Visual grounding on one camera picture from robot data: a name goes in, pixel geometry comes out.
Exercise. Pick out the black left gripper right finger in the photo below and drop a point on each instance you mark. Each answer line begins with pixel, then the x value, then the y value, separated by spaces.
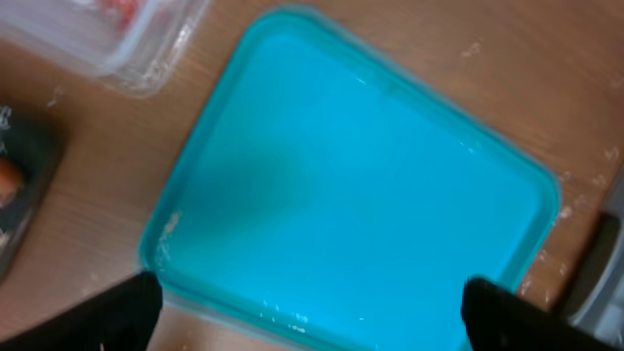
pixel 497 320

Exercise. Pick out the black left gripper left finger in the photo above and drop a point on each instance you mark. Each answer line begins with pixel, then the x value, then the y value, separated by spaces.
pixel 121 318

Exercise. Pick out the orange sausage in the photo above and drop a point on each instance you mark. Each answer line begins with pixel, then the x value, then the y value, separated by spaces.
pixel 12 181

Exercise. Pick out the black waste tray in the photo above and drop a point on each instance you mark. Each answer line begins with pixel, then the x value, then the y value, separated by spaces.
pixel 35 144

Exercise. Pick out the grey plastic dish rack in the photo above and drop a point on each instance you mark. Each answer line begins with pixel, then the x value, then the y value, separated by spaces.
pixel 595 301

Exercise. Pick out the teal plastic tray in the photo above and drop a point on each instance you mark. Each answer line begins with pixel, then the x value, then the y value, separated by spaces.
pixel 326 198

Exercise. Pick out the clear plastic bin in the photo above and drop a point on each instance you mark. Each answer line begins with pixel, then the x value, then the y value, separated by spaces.
pixel 131 47

